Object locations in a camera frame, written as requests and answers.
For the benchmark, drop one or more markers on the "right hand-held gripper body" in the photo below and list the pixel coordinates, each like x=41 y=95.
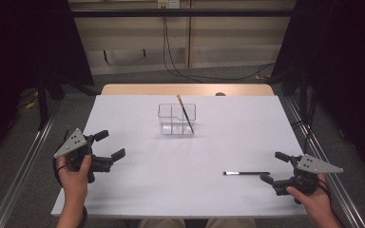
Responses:
x=316 y=166

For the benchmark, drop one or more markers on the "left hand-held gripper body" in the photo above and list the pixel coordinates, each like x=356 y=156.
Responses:
x=72 y=142

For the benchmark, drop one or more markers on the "black brush with white tip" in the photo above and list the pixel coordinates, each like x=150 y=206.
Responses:
x=250 y=173

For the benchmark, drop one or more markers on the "clear plastic organizer box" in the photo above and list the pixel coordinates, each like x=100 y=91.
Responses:
x=174 y=128

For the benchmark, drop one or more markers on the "black brush with orange end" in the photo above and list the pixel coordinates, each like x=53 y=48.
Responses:
x=185 y=114

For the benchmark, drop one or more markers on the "person's right hand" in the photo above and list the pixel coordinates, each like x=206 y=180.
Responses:
x=316 y=202

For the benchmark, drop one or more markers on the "person's left hand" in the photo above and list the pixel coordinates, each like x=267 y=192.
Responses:
x=72 y=183

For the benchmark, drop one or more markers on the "black metal stand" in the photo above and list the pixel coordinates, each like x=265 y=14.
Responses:
x=42 y=104

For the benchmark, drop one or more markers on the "person's right leg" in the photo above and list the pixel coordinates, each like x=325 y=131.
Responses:
x=231 y=223

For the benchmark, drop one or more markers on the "person's leg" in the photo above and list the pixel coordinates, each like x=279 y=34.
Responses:
x=231 y=223
x=161 y=223

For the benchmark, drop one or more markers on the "wooden table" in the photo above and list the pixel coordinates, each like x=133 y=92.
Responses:
x=139 y=89

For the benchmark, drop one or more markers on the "white table cover sheet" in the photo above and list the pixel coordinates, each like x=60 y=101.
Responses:
x=187 y=183

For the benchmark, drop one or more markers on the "person's left leg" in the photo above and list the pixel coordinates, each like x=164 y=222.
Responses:
x=161 y=223

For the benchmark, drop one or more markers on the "black curtain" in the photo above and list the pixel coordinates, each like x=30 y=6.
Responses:
x=28 y=47
x=345 y=63

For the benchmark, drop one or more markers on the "black horizontal bar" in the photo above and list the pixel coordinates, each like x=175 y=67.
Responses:
x=202 y=13

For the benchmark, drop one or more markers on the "metal floor rail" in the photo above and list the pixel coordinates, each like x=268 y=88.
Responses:
x=313 y=142
x=22 y=177

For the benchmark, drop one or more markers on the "white wall socket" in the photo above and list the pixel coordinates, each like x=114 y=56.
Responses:
x=168 y=3

